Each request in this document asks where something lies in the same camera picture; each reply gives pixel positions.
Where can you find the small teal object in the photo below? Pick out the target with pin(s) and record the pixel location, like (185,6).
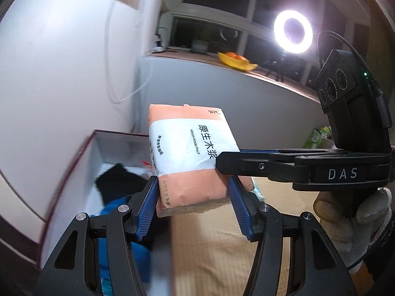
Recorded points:
(259,195)

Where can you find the blue knit cloth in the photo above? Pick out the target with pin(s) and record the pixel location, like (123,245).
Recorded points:
(114,203)

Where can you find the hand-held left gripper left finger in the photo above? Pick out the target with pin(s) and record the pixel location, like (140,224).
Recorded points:
(148,203)

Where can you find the orange tissue pack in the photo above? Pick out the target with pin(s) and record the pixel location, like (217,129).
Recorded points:
(191,148)

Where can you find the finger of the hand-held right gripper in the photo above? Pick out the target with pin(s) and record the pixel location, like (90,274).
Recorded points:
(247,163)

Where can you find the person's right hand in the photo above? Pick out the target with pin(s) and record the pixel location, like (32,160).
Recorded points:
(364,222)

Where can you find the white storage box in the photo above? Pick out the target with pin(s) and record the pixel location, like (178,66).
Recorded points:
(92,148)

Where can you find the black tripod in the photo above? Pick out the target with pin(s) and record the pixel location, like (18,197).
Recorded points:
(282,58)

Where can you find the orange fruit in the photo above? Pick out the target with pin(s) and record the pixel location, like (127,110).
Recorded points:
(230,55)
(240,57)

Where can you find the green paper bag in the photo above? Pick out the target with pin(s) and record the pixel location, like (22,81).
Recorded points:
(314,138)

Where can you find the black glove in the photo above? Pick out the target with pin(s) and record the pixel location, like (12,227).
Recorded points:
(120,180)

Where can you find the yellow fruit bowl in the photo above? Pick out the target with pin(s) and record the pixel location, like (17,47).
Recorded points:
(237,64)

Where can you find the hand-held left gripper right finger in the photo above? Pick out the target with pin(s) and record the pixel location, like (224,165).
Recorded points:
(239,209)

